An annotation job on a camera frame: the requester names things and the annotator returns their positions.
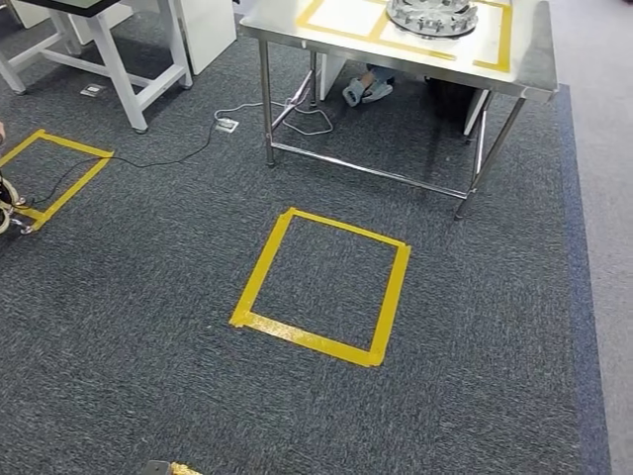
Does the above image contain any grey plastic wheel hubcap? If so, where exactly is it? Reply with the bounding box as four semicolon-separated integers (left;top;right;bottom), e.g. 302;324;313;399
386;0;479;39

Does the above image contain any person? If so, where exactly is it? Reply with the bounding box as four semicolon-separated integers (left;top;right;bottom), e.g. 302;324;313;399
342;65;396;108

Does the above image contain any black floor cable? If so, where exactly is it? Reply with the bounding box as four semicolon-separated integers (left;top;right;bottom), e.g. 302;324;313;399
29;121;219;206

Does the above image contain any white cabinet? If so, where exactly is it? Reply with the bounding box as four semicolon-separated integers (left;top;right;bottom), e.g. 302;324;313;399
176;0;238;76

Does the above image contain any black top white table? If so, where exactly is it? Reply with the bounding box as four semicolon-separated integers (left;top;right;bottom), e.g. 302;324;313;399
0;0;194;135

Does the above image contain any white floor cable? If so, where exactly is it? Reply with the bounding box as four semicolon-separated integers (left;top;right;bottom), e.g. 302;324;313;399
214;98;334;138

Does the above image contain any chrome wheeled base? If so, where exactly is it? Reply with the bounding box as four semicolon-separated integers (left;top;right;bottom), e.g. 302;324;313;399
0;170;35;236

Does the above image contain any steel workbench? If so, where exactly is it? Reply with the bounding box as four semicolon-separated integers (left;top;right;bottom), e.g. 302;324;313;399
240;0;560;223

